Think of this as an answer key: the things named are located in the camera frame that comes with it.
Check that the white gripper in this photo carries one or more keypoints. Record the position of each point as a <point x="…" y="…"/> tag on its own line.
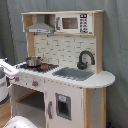
<point x="9" y="70"/>

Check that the white toy microwave door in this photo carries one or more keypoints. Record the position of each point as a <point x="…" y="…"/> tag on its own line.
<point x="74" y="23"/>

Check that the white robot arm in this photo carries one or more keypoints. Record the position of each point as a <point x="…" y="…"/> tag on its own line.
<point x="17" y="121"/>

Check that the wooden toy kitchen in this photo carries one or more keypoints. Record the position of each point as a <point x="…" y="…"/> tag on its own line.
<point x="61" y="49"/>

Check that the silver toy pot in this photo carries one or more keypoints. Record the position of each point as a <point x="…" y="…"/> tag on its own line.
<point x="33" y="61"/>

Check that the right red stove knob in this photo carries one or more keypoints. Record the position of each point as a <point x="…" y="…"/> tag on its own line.
<point x="35" y="84"/>

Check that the black toy stovetop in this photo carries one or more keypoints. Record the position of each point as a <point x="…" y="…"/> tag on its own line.
<point x="44" y="67"/>

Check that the grey range hood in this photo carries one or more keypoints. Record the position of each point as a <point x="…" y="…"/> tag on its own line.
<point x="40" y="26"/>

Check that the grey toy sink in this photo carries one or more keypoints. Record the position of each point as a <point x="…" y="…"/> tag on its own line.
<point x="73" y="74"/>

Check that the black toy faucet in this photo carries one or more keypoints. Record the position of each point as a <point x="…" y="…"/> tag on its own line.
<point x="81" y="64"/>

